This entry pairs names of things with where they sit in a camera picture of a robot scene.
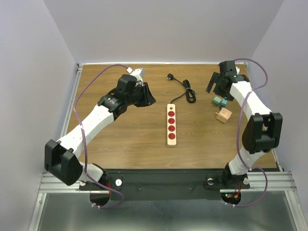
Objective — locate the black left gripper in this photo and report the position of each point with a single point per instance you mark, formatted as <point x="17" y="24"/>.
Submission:
<point x="147" y="98"/>

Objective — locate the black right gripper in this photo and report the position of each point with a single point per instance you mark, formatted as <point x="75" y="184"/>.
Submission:
<point x="215" y="77"/>

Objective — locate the white power strip red sockets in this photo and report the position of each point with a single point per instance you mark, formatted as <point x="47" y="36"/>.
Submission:
<point x="171" y="125"/>

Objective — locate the green USB charger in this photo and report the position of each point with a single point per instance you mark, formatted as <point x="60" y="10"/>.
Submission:
<point x="216" y="101"/>

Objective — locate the beige cube adapter dragon print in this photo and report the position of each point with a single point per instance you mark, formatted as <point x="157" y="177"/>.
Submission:
<point x="223" y="115"/>

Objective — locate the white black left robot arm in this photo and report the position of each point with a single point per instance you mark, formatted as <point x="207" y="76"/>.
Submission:
<point x="61" y="156"/>

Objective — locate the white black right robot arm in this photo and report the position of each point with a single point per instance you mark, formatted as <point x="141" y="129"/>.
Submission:
<point x="263" y="129"/>

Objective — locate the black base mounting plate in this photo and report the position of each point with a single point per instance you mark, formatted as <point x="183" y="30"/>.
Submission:
<point x="111" y="197"/>

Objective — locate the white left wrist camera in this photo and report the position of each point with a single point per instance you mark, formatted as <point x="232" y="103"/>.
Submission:
<point x="137" y="73"/>

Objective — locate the aluminium left side rail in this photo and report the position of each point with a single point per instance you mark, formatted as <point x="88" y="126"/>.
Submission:
<point x="71" y="101"/>

